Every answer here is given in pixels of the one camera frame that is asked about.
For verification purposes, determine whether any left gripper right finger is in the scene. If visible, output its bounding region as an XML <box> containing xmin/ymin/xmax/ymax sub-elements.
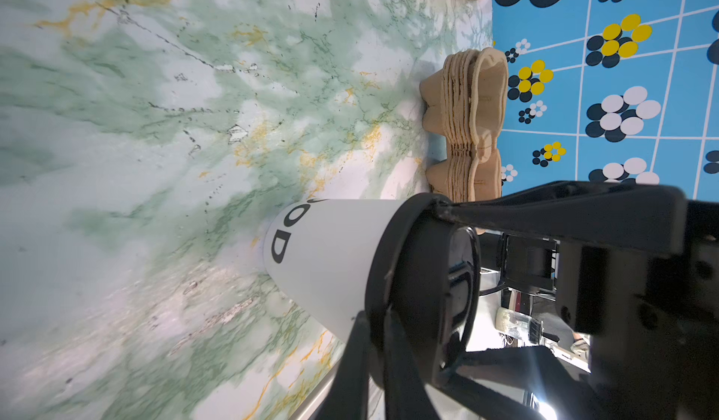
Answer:
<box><xmin>434</xmin><ymin>180</ymin><xmax>688</xmax><ymax>255</ymax></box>

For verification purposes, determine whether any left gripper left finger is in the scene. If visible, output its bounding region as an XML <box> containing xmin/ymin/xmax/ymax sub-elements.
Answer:
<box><xmin>316</xmin><ymin>308</ymin><xmax>444</xmax><ymax>419</ymax></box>

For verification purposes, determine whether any white paper coffee cup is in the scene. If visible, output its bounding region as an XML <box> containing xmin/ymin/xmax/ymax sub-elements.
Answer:
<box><xmin>263</xmin><ymin>199</ymin><xmax>404</xmax><ymax>341</ymax></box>

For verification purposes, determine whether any black cup lid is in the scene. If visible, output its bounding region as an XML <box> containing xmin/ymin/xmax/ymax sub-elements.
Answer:
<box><xmin>364</xmin><ymin>194</ymin><xmax>481</xmax><ymax>386</ymax></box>

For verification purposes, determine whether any stack of cardboard cup carriers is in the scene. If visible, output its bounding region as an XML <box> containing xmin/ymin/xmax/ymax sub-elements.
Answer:
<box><xmin>419</xmin><ymin>48</ymin><xmax>509</xmax><ymax>203</ymax></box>

